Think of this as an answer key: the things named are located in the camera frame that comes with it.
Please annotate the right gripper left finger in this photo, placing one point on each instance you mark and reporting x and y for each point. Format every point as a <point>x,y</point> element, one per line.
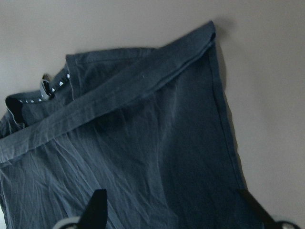
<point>95,214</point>

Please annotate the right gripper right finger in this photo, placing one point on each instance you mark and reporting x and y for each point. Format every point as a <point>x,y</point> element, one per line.
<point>258,210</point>

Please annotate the black t-shirt with logo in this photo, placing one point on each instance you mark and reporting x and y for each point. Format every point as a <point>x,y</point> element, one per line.
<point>148,125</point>

